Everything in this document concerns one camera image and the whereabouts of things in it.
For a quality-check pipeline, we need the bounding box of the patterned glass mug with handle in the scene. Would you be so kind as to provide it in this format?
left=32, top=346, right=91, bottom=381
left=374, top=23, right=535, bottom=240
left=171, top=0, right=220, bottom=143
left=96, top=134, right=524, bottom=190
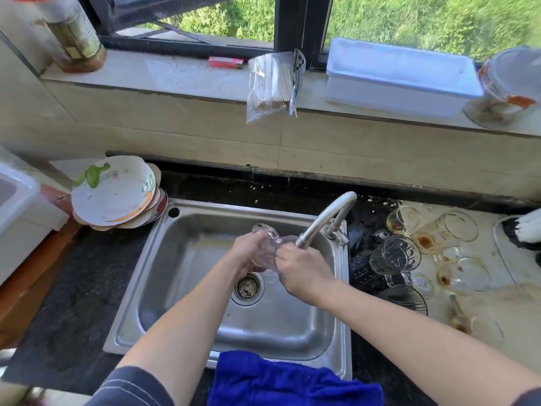
left=369, top=235, right=423, bottom=289

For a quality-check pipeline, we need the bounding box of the pink lighter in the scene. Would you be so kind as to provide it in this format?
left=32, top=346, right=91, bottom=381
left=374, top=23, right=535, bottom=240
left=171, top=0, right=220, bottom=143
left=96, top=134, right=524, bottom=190
left=208, top=56, right=245, bottom=70

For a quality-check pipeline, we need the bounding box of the person's right hand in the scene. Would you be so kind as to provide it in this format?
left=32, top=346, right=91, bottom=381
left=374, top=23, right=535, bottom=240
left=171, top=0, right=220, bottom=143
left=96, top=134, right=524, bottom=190
left=274, top=242, right=340, bottom=306

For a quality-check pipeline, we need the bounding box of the glass bowl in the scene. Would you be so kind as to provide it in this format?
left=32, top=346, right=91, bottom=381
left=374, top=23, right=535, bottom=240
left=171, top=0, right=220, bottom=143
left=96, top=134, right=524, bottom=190
left=375, top=285, right=429, bottom=317

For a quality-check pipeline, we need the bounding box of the beige cutting board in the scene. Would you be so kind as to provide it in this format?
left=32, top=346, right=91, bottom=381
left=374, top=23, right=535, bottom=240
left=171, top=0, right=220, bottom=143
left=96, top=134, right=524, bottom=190
left=456, top=282, right=541, bottom=363

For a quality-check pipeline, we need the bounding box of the glass bottle with green label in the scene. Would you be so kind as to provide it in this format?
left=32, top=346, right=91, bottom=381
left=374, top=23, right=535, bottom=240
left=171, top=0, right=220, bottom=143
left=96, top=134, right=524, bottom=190
left=8, top=0, right=107, bottom=73

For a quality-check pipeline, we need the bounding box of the white plastic rectangular tub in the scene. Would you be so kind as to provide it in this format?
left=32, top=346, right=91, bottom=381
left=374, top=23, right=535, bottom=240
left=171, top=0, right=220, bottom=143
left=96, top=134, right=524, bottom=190
left=325, top=37, right=485, bottom=120

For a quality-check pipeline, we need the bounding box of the blue towel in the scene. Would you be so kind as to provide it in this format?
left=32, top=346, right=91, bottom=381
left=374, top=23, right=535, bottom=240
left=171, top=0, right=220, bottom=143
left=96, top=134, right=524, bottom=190
left=206, top=350, right=385, bottom=406

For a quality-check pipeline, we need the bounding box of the person's left forearm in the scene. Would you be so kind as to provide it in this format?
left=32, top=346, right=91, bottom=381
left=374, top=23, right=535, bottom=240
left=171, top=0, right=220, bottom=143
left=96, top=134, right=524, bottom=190
left=111, top=261, right=254, bottom=394

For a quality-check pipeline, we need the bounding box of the black and white brush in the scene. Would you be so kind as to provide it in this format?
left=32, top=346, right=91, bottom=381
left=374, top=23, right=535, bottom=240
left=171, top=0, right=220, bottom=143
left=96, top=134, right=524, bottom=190
left=502, top=208, right=541, bottom=268

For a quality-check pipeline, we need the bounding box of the person's left hand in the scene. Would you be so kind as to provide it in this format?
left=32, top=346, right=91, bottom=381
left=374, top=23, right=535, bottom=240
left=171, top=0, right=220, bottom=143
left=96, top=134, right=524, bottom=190
left=228, top=229, right=280, bottom=284

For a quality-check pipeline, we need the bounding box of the dark grey shirt sleeve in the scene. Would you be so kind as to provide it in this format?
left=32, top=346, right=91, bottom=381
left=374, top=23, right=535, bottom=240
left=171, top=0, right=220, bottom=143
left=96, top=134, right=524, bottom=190
left=84, top=366, right=176, bottom=406

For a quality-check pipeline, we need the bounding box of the metal fork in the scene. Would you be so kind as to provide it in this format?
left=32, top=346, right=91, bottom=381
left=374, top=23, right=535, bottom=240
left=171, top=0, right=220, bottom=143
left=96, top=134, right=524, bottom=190
left=391, top=298, right=427, bottom=313

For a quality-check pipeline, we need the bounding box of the silver curved faucet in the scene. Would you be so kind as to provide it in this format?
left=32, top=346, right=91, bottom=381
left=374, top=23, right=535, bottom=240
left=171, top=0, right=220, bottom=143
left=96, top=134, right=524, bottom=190
left=295, top=191, right=358, bottom=249

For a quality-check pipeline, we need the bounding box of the white plate with orange rim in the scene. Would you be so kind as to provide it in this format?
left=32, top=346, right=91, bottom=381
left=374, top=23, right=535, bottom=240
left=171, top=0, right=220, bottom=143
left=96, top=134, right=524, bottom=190
left=70, top=155, right=156, bottom=226

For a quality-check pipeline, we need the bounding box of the metal perforated utensil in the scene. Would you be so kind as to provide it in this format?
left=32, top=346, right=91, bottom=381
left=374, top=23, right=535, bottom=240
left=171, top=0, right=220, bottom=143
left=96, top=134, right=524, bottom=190
left=289, top=49, right=307, bottom=117

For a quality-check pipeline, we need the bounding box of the group of dirty glass cups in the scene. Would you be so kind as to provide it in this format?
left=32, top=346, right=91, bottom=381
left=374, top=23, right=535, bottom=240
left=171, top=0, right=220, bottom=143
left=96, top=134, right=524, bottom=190
left=385, top=205, right=506, bottom=350

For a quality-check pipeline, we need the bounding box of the black window frame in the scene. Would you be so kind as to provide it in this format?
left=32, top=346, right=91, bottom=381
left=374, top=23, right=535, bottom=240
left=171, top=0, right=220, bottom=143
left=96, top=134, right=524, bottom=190
left=76, top=0, right=541, bottom=71

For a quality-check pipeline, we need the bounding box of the green vegetable leaf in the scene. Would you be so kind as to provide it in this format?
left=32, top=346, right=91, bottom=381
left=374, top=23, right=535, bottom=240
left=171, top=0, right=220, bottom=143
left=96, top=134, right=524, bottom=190
left=74, top=162, right=111, bottom=189

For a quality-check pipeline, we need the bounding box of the clear bag of wooden sticks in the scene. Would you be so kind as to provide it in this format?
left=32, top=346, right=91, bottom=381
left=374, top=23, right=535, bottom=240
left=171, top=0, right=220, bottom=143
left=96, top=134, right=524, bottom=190
left=246, top=52, right=296, bottom=124

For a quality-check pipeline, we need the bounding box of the stack of dirty plates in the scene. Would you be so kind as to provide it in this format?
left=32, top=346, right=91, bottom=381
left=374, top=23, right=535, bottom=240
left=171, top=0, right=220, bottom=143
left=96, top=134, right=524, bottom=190
left=73, top=163, right=169, bottom=231

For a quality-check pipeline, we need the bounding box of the white plastic container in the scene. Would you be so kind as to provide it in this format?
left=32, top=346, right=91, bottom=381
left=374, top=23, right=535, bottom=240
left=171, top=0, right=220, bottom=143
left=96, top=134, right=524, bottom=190
left=0, top=160, right=71, bottom=286

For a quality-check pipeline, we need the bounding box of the round metal sink strainer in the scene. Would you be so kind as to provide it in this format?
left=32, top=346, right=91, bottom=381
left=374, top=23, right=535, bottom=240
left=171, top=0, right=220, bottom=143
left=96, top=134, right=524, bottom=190
left=231, top=272, right=265, bottom=306

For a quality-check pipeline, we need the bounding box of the person's right forearm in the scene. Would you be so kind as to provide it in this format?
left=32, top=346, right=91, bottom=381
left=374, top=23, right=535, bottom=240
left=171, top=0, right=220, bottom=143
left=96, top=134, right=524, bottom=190
left=312, top=280, right=541, bottom=406

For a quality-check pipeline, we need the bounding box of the clear jar with orange lid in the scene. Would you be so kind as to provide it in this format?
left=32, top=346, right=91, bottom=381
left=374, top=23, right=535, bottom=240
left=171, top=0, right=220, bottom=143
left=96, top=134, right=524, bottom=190
left=462, top=46, right=541, bottom=131

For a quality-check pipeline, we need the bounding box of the clear drinking glass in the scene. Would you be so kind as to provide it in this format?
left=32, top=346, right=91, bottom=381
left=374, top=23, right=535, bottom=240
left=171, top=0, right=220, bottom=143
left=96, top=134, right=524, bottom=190
left=252, top=223, right=298, bottom=271

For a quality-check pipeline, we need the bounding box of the stainless steel sink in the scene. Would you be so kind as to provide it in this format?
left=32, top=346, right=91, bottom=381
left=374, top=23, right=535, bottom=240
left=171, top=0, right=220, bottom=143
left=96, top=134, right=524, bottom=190
left=103, top=198, right=354, bottom=381

